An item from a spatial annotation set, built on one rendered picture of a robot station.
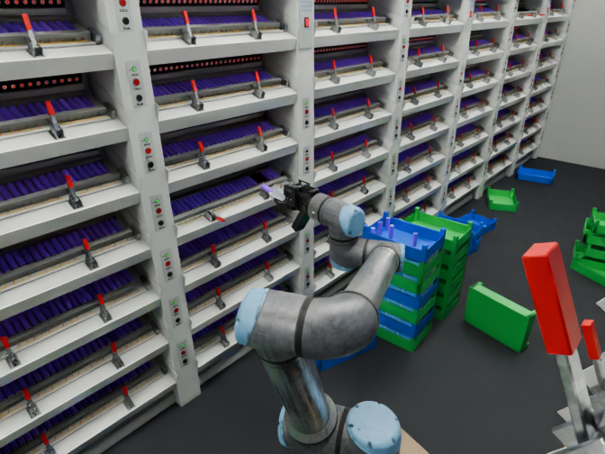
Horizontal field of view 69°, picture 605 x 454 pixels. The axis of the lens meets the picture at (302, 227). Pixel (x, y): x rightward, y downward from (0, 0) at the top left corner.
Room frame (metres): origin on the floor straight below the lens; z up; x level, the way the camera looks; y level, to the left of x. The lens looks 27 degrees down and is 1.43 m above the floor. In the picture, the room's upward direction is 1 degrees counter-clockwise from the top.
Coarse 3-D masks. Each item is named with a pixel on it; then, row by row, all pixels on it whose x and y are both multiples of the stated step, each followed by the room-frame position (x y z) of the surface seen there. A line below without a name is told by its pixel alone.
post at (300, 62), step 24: (264, 0) 1.86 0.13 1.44; (288, 0) 1.78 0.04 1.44; (312, 0) 1.81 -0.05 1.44; (312, 24) 1.81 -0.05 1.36; (312, 48) 1.81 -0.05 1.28; (288, 72) 1.78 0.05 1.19; (312, 72) 1.81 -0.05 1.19; (312, 96) 1.81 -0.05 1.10; (288, 120) 1.79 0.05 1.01; (312, 120) 1.81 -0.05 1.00; (312, 144) 1.81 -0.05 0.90; (312, 168) 1.81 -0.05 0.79; (312, 240) 1.81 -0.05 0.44; (312, 264) 1.81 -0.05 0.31; (312, 288) 1.81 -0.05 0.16
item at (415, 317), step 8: (432, 296) 1.67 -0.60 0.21; (384, 304) 1.63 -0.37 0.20; (392, 304) 1.61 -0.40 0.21; (432, 304) 1.66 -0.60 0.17; (392, 312) 1.61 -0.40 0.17; (400, 312) 1.58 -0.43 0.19; (408, 312) 1.56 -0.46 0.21; (416, 312) 1.53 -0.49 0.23; (424, 312) 1.59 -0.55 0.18; (408, 320) 1.55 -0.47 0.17; (416, 320) 1.53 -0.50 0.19
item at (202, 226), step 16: (272, 160) 1.86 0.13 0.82; (288, 176) 1.77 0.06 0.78; (224, 208) 1.51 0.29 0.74; (240, 208) 1.53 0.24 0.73; (256, 208) 1.58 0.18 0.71; (192, 224) 1.39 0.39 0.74; (208, 224) 1.41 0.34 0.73; (224, 224) 1.47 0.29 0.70; (176, 240) 1.31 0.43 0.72; (192, 240) 1.37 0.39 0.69
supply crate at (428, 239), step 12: (384, 216) 1.85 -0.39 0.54; (384, 228) 1.84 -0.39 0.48; (396, 228) 1.83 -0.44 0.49; (408, 228) 1.79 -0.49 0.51; (420, 228) 1.75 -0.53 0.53; (444, 228) 1.68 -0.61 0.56; (384, 240) 1.65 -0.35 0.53; (396, 240) 1.72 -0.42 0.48; (408, 240) 1.72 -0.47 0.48; (420, 240) 1.72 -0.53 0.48; (432, 240) 1.72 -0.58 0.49; (444, 240) 1.68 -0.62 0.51; (408, 252) 1.58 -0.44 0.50; (420, 252) 1.54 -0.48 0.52; (432, 252) 1.59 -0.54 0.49
